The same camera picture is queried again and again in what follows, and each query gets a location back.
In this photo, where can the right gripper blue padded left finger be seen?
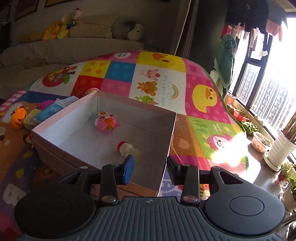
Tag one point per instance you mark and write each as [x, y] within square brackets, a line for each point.
[108, 178]

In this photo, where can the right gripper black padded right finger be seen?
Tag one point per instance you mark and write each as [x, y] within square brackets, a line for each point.
[190, 177]

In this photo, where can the white toy bottle red cap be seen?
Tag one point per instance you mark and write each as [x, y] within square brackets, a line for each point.
[126, 149]

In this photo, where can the pink pig toy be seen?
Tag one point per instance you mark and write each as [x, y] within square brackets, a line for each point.
[106, 122]

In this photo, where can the yellow pink cupcake toy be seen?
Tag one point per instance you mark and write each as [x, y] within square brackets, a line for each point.
[89, 91]

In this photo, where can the blue wet wipes packet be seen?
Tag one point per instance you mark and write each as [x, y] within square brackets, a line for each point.
[54, 108]

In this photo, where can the orange pumpkin toy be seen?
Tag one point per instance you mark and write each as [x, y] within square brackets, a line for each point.
[17, 117]

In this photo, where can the pink mesh ball toy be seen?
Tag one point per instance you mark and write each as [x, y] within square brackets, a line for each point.
[43, 105]

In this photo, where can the colourful cartoon play mat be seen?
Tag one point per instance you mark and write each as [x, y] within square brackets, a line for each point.
[205, 135]

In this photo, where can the pink cardboard box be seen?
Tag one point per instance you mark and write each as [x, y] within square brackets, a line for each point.
[69, 139]

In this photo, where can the red bowl on sill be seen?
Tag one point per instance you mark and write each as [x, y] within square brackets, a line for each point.
[238, 116]

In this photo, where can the white ribbed flower pot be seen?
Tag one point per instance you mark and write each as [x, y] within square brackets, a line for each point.
[279, 151]

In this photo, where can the green towel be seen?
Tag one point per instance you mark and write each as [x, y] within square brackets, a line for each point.
[223, 64]

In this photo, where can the beige sofa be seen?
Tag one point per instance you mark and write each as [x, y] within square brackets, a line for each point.
[25, 63]

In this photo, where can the grey neck pillow bear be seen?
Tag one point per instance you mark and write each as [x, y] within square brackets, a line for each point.
[127, 30]

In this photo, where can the beige pillow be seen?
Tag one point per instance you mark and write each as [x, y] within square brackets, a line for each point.
[94, 26]

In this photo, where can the yellow tiger plush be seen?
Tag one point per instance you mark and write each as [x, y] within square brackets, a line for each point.
[51, 32]

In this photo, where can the cartoon boy doll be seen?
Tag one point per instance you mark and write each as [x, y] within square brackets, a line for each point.
[64, 30]

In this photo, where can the yellow banana plush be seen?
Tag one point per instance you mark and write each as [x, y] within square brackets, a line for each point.
[30, 37]

